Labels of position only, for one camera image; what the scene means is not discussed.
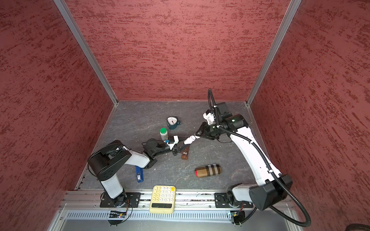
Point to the yellow calculator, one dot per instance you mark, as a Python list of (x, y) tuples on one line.
[(162, 200)]

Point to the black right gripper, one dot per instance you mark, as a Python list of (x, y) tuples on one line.
[(205, 133)]

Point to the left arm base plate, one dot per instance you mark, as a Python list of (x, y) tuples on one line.
[(124, 200)]

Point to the aluminium corner post right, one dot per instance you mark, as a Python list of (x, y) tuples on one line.
[(283, 28)]

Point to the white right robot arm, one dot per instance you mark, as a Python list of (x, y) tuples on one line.
[(267, 191)]

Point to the brown weekly pill organizer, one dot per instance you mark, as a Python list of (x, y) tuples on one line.
[(185, 152)]

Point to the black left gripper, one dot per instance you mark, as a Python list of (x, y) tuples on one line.
[(178, 148)]

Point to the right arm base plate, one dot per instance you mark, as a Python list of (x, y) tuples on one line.
[(227, 200)]

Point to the aluminium corner post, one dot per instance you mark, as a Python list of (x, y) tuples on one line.
[(67, 16), (283, 28)]

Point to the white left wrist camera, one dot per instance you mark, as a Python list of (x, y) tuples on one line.
[(172, 141)]

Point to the green capped pill bottle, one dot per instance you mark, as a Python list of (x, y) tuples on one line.
[(164, 134)]

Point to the small white pill bottle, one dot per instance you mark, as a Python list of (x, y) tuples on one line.
[(191, 139)]

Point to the teal dial kitchen scale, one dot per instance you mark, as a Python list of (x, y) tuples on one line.
[(173, 122)]

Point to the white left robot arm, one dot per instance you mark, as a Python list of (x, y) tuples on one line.
[(107, 161)]

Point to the plaid checkered pouch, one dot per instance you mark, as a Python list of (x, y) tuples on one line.
[(208, 170)]

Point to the aluminium corner post left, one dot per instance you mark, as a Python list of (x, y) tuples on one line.
[(67, 16)]

